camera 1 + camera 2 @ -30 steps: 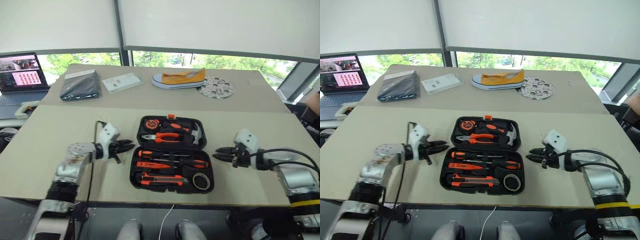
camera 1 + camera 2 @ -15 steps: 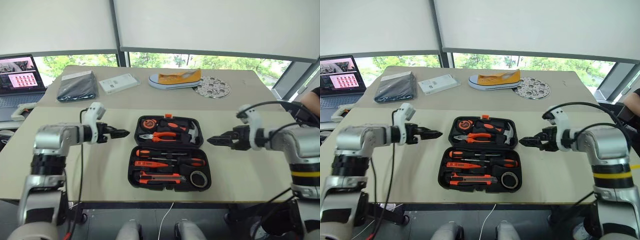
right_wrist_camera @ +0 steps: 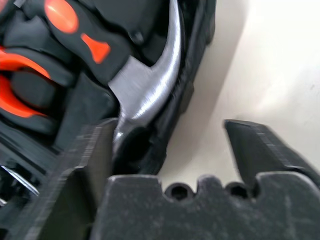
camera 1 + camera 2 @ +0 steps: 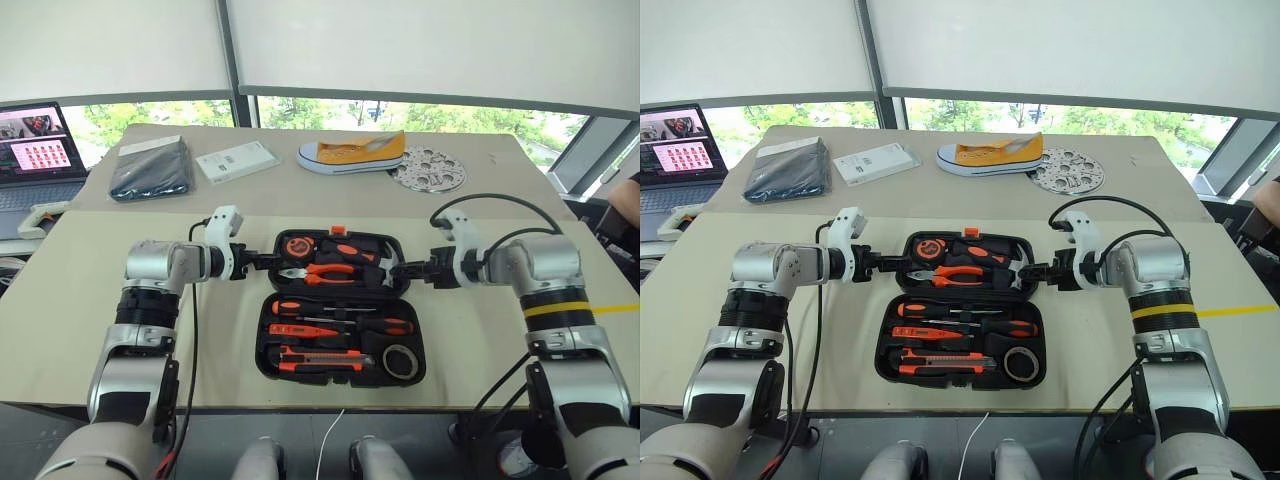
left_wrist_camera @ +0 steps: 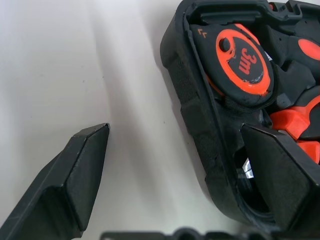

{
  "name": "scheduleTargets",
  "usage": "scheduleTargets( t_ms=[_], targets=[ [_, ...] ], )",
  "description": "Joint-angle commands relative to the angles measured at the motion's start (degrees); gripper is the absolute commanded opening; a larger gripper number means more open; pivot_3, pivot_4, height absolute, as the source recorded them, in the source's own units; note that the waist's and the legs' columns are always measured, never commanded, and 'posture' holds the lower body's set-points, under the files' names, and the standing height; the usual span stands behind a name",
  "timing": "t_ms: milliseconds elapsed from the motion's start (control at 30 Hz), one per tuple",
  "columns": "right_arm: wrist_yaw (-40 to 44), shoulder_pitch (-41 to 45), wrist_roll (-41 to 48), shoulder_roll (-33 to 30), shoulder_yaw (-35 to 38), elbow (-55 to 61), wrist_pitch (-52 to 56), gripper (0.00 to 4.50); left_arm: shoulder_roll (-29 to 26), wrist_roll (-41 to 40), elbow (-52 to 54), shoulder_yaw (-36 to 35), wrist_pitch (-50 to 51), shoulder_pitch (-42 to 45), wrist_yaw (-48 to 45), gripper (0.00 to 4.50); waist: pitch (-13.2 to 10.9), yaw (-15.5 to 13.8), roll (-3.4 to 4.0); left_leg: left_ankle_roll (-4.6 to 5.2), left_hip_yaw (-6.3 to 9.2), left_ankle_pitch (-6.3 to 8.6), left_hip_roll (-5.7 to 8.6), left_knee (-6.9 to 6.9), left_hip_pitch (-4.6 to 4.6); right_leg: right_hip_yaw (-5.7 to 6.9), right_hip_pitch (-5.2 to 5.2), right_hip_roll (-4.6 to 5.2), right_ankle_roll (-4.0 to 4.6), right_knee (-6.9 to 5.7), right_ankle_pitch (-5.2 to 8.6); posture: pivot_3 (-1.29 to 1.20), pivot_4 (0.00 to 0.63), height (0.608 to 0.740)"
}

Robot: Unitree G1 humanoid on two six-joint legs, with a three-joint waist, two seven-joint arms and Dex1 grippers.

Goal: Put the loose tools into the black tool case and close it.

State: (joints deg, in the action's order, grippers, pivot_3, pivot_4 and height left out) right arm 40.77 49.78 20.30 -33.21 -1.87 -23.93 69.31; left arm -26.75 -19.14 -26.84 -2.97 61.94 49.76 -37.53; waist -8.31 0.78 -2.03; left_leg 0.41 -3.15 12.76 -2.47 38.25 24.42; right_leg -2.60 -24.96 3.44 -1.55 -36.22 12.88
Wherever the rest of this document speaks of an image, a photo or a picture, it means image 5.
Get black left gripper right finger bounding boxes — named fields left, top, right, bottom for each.
left=240, top=123, right=320, bottom=232

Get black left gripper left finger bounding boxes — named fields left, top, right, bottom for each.
left=0, top=122, right=110, bottom=240

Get black plastic tool case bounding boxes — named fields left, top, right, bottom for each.
left=159, top=0, right=320, bottom=234

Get orange black pliers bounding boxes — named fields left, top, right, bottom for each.
left=270, top=86, right=320, bottom=165

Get black orange tape measure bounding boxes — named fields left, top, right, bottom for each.
left=193, top=21, right=278, bottom=109

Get orange black handle screwdriver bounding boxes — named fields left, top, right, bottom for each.
left=274, top=29, right=320, bottom=85

